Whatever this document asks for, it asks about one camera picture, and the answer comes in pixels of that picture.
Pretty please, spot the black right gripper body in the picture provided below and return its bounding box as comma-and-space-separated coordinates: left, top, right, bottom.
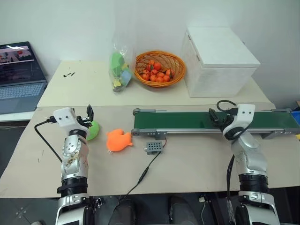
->
217, 114, 233, 131

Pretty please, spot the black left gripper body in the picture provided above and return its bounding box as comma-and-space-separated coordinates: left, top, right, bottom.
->
75, 115, 88, 130

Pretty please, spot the green toy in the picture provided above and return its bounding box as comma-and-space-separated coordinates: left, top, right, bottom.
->
85, 120, 100, 142

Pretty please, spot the green conveyor belt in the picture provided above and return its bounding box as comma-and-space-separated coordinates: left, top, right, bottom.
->
130, 107, 300, 142

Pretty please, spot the orange toy duck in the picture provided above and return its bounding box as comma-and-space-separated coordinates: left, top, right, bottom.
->
105, 128, 134, 155

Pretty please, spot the blue toy block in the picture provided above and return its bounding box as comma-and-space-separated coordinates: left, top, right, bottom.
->
120, 69, 133, 86

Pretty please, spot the white square box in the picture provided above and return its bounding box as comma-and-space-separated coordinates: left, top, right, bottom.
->
180, 26, 262, 98

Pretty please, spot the clear plastic bag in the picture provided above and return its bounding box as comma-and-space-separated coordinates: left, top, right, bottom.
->
108, 30, 136, 95

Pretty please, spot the green toy block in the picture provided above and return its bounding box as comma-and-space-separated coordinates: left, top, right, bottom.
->
110, 52, 126, 76

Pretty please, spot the orange woven basket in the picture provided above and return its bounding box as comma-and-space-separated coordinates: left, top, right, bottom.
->
134, 50, 187, 88

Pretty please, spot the grey perforated control box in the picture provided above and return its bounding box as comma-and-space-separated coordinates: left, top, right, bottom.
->
143, 141, 163, 156

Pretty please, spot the open grey laptop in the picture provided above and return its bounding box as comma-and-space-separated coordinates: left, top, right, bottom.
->
0, 41, 49, 115

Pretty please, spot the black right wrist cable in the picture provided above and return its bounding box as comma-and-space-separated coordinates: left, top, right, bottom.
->
216, 100, 239, 116

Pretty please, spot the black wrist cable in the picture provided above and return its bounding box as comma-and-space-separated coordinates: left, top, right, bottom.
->
34, 116, 63, 163
216, 100, 239, 116

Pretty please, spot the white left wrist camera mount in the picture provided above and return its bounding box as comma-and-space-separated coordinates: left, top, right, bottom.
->
52, 107, 82, 128

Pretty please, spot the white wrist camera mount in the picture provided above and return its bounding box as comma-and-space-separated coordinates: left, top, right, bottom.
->
222, 104, 255, 136
52, 107, 82, 128

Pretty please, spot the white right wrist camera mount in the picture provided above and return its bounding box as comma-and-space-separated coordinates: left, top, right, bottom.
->
222, 104, 255, 136

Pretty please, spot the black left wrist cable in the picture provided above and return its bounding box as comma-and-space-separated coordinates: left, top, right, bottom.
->
34, 116, 63, 163

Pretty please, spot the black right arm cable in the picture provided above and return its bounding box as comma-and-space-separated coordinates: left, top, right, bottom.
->
225, 154, 236, 225

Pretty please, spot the black power cable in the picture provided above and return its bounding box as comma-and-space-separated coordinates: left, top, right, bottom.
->
118, 150, 163, 200

